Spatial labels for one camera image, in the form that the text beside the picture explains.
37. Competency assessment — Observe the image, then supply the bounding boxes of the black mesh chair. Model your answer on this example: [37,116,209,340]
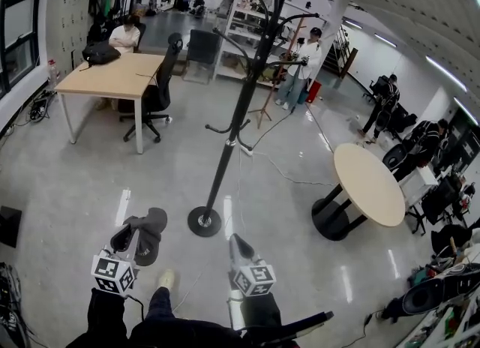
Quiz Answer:
[182,28,222,86]

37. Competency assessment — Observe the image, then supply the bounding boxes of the black flat panel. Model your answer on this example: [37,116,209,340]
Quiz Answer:
[0,205,23,249]

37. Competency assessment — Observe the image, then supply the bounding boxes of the black office chair with headrest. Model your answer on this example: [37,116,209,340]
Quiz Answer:
[118,32,185,143]

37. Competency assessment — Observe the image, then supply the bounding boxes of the black chair backrest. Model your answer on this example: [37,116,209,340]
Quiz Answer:
[239,310,335,348]

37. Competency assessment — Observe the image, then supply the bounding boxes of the red bin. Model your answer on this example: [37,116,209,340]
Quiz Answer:
[304,79,324,105]

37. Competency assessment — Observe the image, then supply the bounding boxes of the black bag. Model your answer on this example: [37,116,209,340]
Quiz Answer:
[81,40,122,68]

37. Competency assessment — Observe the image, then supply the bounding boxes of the person's leg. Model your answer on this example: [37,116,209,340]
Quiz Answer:
[143,286,174,322]

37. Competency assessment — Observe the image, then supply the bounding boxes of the person's beige shoe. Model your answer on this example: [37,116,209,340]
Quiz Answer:
[157,268,177,292]

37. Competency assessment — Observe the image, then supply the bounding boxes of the bundle of black cables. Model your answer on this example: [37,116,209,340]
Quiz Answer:
[28,89,57,122]

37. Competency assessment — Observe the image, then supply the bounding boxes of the dark grey cap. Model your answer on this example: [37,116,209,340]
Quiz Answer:
[122,207,169,267]

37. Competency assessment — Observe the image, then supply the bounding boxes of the staircase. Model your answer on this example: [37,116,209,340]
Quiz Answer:
[322,25,360,80]

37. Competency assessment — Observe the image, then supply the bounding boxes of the black swivel chair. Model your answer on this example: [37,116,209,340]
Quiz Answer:
[410,175,470,236]

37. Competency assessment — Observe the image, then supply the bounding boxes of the person's right forearm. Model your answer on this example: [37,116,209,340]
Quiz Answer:
[239,293,283,329]

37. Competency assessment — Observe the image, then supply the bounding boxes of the round wooden table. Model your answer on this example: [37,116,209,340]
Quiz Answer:
[310,142,407,243]

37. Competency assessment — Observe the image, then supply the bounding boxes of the wooden coat rack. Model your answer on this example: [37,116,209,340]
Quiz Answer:
[247,15,308,131]

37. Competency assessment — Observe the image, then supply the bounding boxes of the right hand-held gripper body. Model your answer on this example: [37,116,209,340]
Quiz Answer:
[226,256,278,302]

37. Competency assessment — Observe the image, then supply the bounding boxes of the black coat rack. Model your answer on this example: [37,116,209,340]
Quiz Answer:
[187,0,320,239]

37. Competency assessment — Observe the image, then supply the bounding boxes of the rectangular wooden desk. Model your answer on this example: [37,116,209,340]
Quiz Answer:
[54,52,167,155]

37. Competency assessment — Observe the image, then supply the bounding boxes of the person's left forearm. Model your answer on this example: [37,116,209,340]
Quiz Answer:
[86,287,129,348]

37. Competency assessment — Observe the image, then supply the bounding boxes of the white shelving unit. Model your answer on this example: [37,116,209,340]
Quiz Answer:
[214,0,301,89]

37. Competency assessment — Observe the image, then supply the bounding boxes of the grey lockers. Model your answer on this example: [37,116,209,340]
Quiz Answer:
[45,0,94,79]

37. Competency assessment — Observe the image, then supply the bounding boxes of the clear water bottle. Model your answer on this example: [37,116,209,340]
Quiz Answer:
[47,58,61,92]

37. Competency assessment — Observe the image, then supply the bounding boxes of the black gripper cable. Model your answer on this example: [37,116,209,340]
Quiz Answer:
[124,293,146,322]

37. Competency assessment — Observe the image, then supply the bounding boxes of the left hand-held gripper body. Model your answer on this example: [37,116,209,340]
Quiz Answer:
[91,248,137,296]

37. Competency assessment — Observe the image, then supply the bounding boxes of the white floor cable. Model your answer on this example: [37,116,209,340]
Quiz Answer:
[220,149,337,235]

